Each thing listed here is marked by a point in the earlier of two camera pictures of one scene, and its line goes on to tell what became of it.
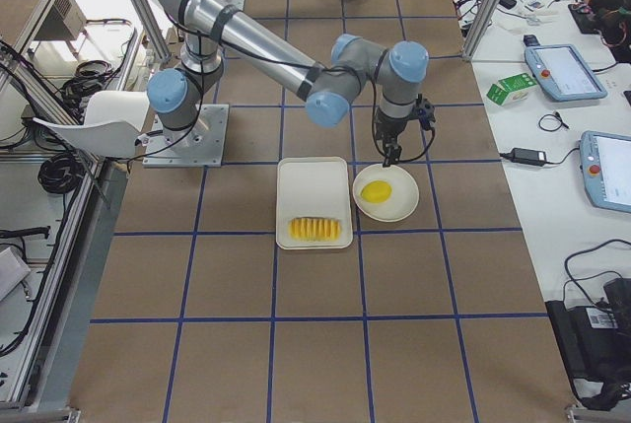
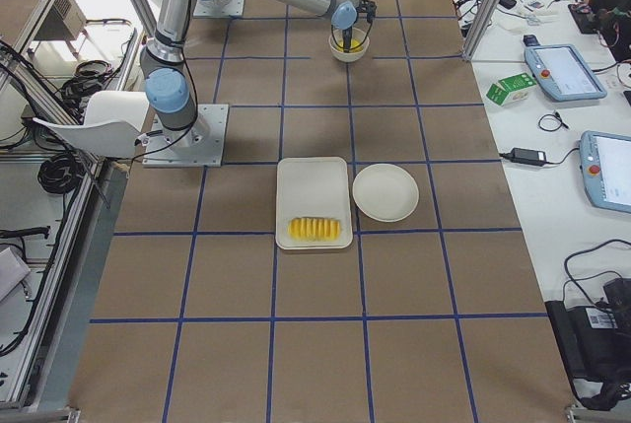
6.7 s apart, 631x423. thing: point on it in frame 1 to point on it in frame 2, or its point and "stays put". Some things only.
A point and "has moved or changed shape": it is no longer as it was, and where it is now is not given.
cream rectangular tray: [314, 187] stays put
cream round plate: [403, 198] stays put
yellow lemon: [376, 191] has moved or changed shape
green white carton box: [512, 89] stays put
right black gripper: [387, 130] to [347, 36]
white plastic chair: [114, 121] stays put
